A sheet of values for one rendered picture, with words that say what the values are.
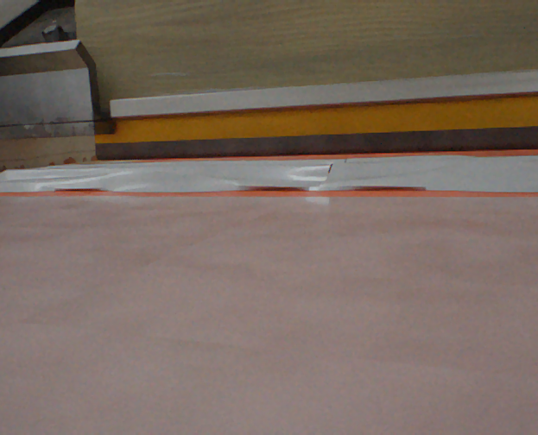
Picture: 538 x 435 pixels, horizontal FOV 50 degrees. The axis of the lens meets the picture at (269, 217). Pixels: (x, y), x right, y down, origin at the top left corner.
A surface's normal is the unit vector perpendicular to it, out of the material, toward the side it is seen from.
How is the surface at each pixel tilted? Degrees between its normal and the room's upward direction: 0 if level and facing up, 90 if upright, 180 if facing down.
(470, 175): 6
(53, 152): 90
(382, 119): 56
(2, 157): 90
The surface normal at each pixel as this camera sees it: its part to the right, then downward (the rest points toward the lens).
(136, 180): -0.32, -0.63
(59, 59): -0.22, 0.82
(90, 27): -0.36, 0.14
